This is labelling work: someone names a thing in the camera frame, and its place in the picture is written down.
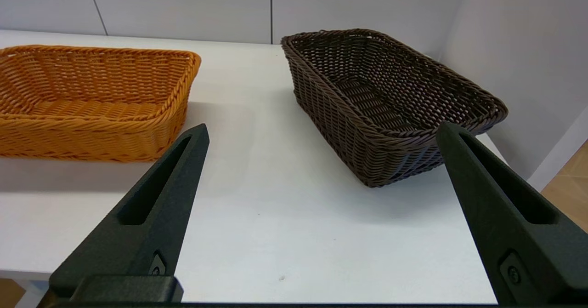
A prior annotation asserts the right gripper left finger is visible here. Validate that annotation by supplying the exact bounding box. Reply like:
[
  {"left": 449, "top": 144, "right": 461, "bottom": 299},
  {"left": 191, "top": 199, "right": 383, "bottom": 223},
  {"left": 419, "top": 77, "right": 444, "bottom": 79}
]
[{"left": 48, "top": 123, "right": 210, "bottom": 298}]

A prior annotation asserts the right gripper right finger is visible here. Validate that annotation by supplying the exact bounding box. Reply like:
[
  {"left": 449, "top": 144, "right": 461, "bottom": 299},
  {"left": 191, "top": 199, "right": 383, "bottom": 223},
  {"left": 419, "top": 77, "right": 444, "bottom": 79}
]
[{"left": 435, "top": 121, "right": 588, "bottom": 305}]

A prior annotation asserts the orange wicker basket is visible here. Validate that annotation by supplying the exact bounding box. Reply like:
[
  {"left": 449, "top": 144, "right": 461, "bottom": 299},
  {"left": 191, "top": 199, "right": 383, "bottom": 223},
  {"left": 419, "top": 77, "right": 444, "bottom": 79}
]
[{"left": 0, "top": 45, "right": 202, "bottom": 163}]

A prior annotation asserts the dark brown wicker basket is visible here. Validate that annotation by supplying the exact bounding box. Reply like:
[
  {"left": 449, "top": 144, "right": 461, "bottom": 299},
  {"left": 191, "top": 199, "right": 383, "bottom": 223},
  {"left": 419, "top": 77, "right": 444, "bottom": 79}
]
[{"left": 281, "top": 29, "right": 509, "bottom": 188}]

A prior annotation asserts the white table leg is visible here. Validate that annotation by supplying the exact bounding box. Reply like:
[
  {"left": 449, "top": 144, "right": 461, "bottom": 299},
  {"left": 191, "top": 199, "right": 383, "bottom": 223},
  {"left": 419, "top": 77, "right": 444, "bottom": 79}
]
[{"left": 14, "top": 278, "right": 49, "bottom": 308}]

